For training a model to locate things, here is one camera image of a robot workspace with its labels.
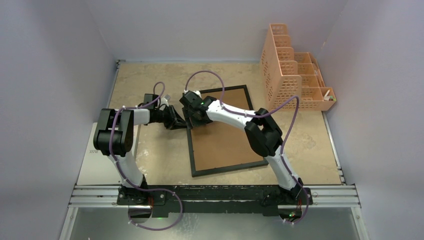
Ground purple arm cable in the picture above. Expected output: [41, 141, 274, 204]
[108, 81, 184, 232]
[183, 70, 311, 226]

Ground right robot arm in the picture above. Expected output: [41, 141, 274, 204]
[179, 90, 308, 204]

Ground orange plastic organizer basket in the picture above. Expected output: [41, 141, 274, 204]
[260, 23, 337, 112]

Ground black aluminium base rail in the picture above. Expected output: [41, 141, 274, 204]
[68, 185, 361, 218]

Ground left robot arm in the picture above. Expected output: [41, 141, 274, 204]
[93, 93, 187, 205]

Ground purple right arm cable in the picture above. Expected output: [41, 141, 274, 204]
[183, 70, 311, 226]

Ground white sheet on table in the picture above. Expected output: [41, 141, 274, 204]
[76, 122, 122, 186]

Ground black picture frame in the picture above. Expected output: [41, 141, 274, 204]
[185, 84, 269, 178]

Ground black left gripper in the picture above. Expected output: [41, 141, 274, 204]
[154, 106, 188, 131]

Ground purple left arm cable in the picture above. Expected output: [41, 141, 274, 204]
[108, 81, 184, 232]

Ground small items in organizer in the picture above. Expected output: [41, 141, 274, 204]
[323, 89, 336, 101]

